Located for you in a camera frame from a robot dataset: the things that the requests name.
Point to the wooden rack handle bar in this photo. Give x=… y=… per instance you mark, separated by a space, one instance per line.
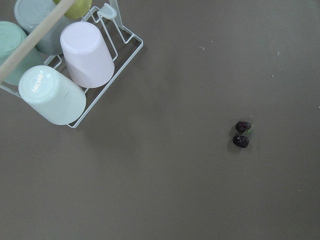
x=30 y=40

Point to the pink plastic cup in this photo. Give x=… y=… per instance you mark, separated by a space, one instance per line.
x=86 y=54

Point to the dark cherry upper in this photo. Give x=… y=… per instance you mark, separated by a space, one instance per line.
x=243 y=126

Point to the dark cherry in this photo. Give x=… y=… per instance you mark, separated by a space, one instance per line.
x=241 y=141
x=243 y=126

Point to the pale mint plastic cup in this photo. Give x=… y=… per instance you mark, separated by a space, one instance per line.
x=54 y=96

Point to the dark cherry lower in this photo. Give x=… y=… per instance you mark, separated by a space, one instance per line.
x=241 y=141

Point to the white wire cup rack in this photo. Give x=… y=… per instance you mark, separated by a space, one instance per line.
x=122 y=43

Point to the yellow green plastic cup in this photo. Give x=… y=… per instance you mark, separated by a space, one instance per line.
x=72 y=9

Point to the teal green plastic cup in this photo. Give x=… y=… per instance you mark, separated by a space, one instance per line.
x=11 y=37

